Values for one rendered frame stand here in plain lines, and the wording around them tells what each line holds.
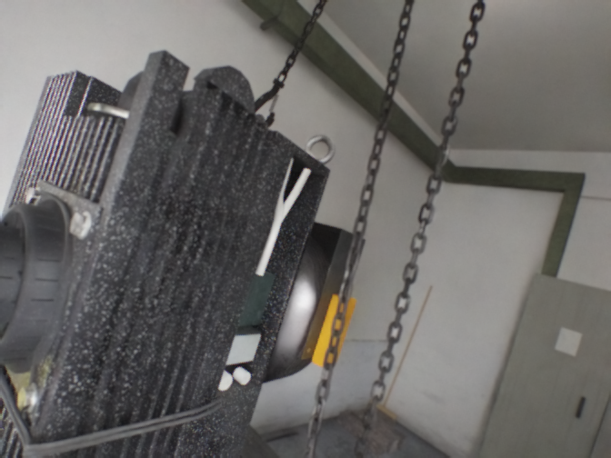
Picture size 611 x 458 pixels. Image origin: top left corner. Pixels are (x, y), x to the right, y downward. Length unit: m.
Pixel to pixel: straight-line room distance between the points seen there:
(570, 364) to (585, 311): 0.40
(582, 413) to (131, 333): 3.01
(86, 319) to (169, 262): 0.14
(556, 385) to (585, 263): 0.99
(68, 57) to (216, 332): 1.36
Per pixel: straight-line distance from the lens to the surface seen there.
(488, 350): 3.50
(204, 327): 0.63
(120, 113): 0.51
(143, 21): 1.84
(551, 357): 3.18
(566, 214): 3.43
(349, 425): 3.27
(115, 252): 0.47
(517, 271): 3.48
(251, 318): 0.74
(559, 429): 3.24
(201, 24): 1.95
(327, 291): 0.73
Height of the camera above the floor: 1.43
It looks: 1 degrees up
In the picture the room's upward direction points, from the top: 18 degrees clockwise
